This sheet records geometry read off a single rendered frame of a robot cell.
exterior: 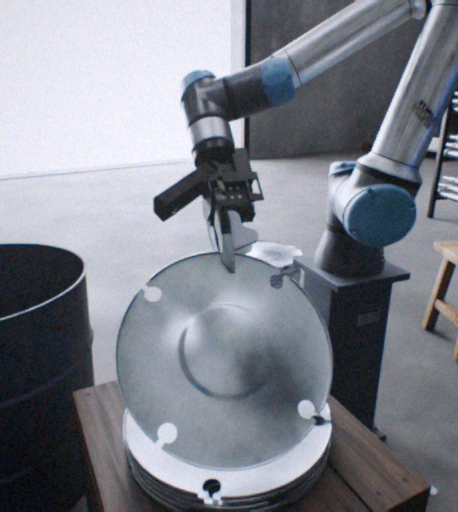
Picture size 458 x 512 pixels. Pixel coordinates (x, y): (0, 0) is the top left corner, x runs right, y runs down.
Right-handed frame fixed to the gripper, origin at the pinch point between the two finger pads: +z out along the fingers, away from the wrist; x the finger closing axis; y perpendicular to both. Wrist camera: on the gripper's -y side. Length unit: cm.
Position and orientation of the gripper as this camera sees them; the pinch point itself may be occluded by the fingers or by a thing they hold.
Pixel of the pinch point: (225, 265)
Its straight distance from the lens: 65.0
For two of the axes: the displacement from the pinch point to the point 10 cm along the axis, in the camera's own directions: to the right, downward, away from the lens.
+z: 2.0, 9.0, -3.8
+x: -2.0, 4.2, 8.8
